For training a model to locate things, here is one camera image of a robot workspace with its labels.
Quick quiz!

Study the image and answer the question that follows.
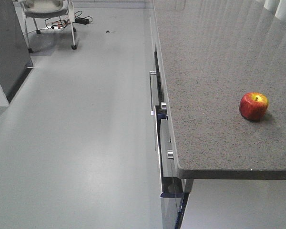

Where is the red yellow apple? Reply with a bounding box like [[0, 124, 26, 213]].
[[239, 92, 269, 121]]

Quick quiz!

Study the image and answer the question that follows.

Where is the silver cabinet knob lower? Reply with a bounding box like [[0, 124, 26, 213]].
[[166, 150, 174, 160]]

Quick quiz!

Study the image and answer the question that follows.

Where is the kitchen counter cabinet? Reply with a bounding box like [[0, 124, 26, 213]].
[[153, 0, 286, 229]]

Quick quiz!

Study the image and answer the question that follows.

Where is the black power adapter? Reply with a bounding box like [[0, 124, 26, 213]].
[[75, 17, 90, 25]]

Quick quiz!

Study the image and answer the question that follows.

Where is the white power strip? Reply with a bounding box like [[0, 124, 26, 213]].
[[46, 26, 63, 31]]

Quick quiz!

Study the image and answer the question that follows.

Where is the grey cabinet panel left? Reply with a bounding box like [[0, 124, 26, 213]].
[[0, 0, 33, 107]]

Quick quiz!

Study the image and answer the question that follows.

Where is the grey rolling chair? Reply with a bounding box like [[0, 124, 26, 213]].
[[18, 0, 77, 53]]

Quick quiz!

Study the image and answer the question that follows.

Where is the silver drawer handle bar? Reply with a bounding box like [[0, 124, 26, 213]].
[[149, 71, 157, 115]]

